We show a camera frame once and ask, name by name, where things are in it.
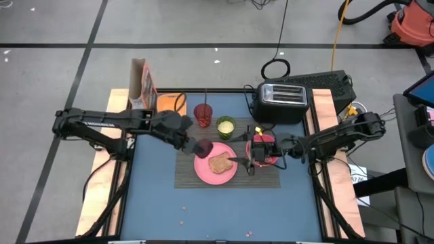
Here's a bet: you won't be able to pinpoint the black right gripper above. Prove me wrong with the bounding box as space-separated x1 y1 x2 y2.
229 125 282 176

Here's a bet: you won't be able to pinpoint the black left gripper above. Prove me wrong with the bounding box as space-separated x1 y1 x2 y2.
151 110 201 156

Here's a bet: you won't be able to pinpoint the red bowl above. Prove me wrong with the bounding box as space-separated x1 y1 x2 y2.
245 134 279 167

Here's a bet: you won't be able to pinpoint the brown toast slice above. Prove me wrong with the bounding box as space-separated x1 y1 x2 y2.
208 152 235 175

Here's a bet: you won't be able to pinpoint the pink round plate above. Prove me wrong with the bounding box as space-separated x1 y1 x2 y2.
193 142 239 186

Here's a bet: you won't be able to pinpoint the orange cereal box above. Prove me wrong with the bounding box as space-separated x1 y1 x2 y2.
128 58 159 110

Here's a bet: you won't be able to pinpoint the green watermelon cup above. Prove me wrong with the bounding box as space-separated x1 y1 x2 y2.
216 115 237 140

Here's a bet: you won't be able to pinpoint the red translucent cup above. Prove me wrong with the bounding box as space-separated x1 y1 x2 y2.
193 103 214 129

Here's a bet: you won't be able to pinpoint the dark woven placemat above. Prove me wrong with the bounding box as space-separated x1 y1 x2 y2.
174 117 281 189

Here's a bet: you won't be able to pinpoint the yellow plastic bin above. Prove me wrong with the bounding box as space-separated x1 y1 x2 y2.
156 93 188 116

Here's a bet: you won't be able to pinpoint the black toaster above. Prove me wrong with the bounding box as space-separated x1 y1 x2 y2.
252 82 311 125

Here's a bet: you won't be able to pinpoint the black computer case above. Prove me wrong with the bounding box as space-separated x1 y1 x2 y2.
271 70 357 115

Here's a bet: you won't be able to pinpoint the wooden side board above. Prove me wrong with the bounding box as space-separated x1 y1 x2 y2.
75 88 132 237
311 88 366 238

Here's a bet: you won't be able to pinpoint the white paper sheet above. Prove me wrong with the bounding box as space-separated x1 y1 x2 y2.
349 164 371 207

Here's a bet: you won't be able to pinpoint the black beam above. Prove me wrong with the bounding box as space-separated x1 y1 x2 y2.
352 167 410 199

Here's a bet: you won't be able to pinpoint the gray desk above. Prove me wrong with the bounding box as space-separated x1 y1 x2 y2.
392 93 434 196

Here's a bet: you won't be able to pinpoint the black box on desk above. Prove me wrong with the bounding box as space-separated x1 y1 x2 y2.
406 106 434 150

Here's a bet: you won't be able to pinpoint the blue round disc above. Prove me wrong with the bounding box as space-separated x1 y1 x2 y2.
422 144 434 182

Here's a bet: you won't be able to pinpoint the tablet screen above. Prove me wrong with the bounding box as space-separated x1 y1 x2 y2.
402 70 434 109

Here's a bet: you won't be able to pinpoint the orange shop vacuum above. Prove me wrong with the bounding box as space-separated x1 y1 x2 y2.
382 0 434 57

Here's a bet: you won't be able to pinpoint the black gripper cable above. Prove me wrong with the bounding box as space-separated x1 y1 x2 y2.
173 91 188 115

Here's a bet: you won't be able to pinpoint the black toaster cord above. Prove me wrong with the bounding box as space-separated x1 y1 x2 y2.
242 84 256 116

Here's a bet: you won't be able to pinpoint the black table frame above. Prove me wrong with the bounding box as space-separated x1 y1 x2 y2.
81 76 366 244

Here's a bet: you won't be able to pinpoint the black looped floor cable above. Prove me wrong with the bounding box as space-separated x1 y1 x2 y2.
260 0 292 81

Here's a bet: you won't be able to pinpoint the yellow extension cable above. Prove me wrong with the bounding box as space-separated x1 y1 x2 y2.
330 0 351 72

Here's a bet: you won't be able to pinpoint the tangled black floor cables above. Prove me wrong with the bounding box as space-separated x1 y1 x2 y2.
226 0 276 10

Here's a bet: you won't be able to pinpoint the black vacuum hose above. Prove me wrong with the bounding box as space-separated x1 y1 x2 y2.
337 0 413 26

